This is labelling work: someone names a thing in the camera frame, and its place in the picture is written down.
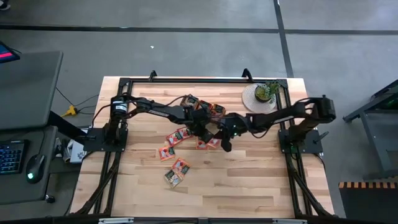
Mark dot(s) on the light grey desk top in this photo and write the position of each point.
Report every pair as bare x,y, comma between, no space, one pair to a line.
31,90

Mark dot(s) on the white and black sneaker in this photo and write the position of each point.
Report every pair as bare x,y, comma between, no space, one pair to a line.
4,4

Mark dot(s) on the black crate with orange stripes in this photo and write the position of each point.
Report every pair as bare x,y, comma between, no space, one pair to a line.
370,205

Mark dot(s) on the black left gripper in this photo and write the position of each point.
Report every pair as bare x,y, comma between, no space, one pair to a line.
200,121

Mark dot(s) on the black aluminium table frame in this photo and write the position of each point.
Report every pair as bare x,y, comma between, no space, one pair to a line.
202,80

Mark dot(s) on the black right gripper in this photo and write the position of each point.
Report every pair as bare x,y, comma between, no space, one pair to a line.
234,126

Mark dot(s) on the silver metal bracket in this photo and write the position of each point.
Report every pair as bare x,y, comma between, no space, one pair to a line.
115,221
289,221

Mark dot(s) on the person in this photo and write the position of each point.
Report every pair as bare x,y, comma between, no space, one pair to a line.
4,3

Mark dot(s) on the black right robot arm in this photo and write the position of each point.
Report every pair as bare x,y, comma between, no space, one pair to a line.
280,116

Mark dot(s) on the beige tea packet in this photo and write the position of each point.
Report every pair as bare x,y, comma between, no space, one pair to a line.
173,180
190,101

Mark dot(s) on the white cardboard box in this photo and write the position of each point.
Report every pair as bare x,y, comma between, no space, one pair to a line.
76,155

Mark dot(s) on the wooden three-slot organizer box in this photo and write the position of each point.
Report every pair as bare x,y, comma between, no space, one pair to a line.
183,100

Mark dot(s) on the black computer mouse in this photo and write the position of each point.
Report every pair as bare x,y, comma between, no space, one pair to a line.
35,169

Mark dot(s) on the red tea packet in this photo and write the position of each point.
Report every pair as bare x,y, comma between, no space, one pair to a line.
184,133
174,138
205,105

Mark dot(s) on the dark grey desk top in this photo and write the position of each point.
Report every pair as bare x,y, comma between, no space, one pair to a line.
18,189

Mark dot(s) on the yellow power plug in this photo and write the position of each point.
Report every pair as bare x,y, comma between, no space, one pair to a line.
71,111

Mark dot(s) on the black round knob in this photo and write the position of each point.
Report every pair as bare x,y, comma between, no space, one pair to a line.
49,198

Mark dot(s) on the potted succulent plant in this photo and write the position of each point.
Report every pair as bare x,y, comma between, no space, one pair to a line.
262,92

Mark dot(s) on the backlit black keyboard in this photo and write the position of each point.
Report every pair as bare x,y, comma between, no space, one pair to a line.
11,157

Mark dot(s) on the small potted plant on plate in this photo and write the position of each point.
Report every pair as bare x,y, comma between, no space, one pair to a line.
252,104

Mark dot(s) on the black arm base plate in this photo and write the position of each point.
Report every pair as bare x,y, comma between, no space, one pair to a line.
311,143
93,146

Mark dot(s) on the black diagonal beam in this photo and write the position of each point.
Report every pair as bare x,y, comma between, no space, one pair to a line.
66,127

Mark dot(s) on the grey metal table frame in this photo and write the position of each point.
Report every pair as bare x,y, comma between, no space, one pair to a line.
373,137

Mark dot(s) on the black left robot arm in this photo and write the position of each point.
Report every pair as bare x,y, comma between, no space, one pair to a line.
161,110

